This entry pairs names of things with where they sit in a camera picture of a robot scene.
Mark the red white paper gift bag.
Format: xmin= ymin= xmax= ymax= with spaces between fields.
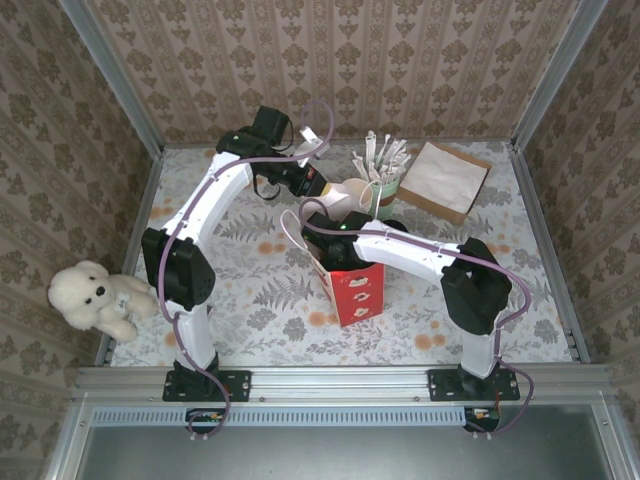
xmin=280 ymin=179 xmax=387 ymax=329

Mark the brown cardboard napkin box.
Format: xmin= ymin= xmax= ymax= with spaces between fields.
xmin=397 ymin=141 xmax=494 ymax=226

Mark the white paper napkin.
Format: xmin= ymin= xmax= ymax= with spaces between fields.
xmin=399 ymin=142 xmax=489 ymax=214

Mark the green paper cup stack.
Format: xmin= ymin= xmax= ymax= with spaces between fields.
xmin=342 ymin=178 xmax=375 ymax=217

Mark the paper wrapped straw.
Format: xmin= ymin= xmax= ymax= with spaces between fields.
xmin=352 ymin=148 xmax=374 ymax=180
xmin=378 ymin=133 xmax=396 ymax=174
xmin=390 ymin=154 xmax=414 ymax=180
xmin=364 ymin=130 xmax=380 ymax=179
xmin=384 ymin=139 xmax=409 ymax=176

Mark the light green straw holder cup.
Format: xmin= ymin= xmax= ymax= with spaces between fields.
xmin=372 ymin=177 xmax=401 ymax=221

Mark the grey metal panel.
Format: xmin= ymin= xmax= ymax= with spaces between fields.
xmin=64 ymin=403 xmax=619 ymax=480

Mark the white teddy bear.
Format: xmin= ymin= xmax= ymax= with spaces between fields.
xmin=48 ymin=259 xmax=159 ymax=344

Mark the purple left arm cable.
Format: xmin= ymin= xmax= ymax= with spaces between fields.
xmin=157 ymin=98 xmax=335 ymax=444

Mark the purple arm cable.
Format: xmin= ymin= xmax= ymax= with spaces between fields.
xmin=298 ymin=197 xmax=534 ymax=441
xmin=157 ymin=98 xmax=335 ymax=444

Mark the aluminium front frame rail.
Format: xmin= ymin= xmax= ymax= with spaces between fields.
xmin=74 ymin=364 xmax=616 ymax=401

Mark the aluminium left side rail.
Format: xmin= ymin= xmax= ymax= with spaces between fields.
xmin=94 ymin=147 xmax=166 ymax=369

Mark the aluminium left frame post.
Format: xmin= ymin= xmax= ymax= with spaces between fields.
xmin=57 ymin=0 xmax=166 ymax=157

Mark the aluminium frame post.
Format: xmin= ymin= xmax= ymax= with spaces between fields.
xmin=509 ymin=0 xmax=611 ymax=151
xmin=57 ymin=0 xmax=166 ymax=157

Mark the slotted grey cable duct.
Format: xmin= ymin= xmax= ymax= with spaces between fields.
xmin=92 ymin=405 xmax=469 ymax=427

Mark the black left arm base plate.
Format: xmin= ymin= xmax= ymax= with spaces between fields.
xmin=163 ymin=368 xmax=252 ymax=403

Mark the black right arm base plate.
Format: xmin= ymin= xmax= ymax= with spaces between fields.
xmin=428 ymin=368 xmax=521 ymax=403

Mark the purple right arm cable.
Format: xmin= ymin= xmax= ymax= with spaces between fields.
xmin=298 ymin=197 xmax=534 ymax=441

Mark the aluminium right side rail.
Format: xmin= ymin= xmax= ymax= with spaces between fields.
xmin=507 ymin=142 xmax=594 ymax=365

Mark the aluminium right frame post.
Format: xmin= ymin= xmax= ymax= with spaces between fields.
xmin=509 ymin=0 xmax=611 ymax=151

